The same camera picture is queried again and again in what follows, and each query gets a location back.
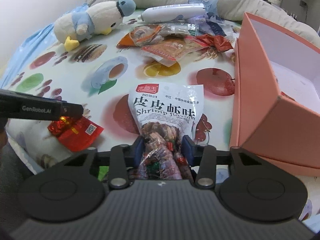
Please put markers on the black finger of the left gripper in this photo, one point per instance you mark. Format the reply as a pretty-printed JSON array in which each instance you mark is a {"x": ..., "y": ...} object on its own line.
[{"x": 71, "y": 110}]

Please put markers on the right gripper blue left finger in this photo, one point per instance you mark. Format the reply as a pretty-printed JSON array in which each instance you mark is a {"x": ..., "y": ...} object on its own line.
[{"x": 122, "y": 157}]

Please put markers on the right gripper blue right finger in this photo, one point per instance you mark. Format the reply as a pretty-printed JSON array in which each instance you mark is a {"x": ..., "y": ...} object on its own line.
[{"x": 205, "y": 158}]

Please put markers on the small red foil snack packet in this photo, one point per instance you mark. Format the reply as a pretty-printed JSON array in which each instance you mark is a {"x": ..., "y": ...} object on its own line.
[{"x": 75, "y": 134}]

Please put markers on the shrimp flavor snack bag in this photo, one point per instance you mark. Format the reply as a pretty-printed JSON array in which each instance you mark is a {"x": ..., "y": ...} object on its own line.
[{"x": 164, "y": 113}]

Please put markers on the red orange snack packet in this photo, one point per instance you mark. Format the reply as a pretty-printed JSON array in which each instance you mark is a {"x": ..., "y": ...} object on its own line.
[{"x": 173, "y": 49}]

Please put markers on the pink cardboard box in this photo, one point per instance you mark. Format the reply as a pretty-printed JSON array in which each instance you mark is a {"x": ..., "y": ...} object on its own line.
[{"x": 276, "y": 100}]

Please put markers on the white blue plush duck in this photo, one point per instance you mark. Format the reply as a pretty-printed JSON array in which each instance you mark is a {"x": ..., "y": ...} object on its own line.
[{"x": 99, "y": 19}]

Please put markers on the dark red foil snack packet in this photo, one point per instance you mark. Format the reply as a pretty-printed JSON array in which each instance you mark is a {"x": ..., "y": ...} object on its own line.
[{"x": 221, "y": 43}]

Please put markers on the clear green snack packet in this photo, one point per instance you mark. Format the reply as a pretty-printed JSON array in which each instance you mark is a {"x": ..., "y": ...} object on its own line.
[{"x": 180, "y": 29}]

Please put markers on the blue patterned plastic bag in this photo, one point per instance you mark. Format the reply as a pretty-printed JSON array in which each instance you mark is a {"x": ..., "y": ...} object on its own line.
[{"x": 211, "y": 23}]

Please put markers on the white spray bottle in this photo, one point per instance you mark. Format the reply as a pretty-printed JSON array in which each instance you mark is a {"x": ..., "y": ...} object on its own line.
[{"x": 173, "y": 12}]

